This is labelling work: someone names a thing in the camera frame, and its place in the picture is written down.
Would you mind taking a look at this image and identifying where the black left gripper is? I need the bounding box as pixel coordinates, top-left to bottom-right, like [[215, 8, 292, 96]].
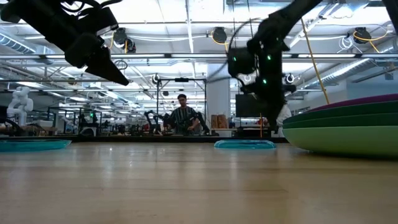
[[63, 30, 131, 86]]

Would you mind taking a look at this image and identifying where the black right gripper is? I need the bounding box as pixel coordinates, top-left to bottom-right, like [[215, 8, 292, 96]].
[[248, 43, 289, 128]]

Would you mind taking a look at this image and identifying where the teal plate with crossed tape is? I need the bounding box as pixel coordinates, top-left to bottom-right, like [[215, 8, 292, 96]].
[[213, 139, 277, 150]]

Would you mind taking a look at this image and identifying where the dark green plastic plate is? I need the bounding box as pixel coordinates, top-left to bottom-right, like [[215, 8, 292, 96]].
[[282, 111, 398, 130], [283, 100, 398, 125]]

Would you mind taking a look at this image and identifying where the purple plastic plate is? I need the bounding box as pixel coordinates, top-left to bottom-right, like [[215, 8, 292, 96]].
[[306, 93, 398, 113]]

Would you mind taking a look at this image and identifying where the teal plate with tape strip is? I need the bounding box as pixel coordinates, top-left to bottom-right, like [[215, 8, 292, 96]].
[[0, 139, 72, 153]]

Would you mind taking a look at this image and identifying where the black computer monitor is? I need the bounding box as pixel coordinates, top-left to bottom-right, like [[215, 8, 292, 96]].
[[235, 94, 262, 118]]

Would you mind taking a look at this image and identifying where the brown cardboard box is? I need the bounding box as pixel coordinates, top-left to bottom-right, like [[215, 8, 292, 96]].
[[210, 114, 229, 129]]

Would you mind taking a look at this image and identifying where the light green plastic plate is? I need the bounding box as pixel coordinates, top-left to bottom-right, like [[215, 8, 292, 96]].
[[282, 124, 398, 159]]

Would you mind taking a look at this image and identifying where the person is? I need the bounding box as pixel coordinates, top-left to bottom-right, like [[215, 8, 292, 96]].
[[169, 93, 203, 136]]

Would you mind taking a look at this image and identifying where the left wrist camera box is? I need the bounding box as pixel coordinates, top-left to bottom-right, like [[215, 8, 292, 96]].
[[91, 6, 120, 35]]

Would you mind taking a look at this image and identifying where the yellow hanging cable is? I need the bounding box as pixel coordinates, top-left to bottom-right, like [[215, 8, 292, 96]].
[[300, 18, 330, 105]]

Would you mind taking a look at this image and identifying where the black camera rig frame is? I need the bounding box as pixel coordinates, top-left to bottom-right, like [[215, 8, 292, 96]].
[[156, 77, 208, 138]]

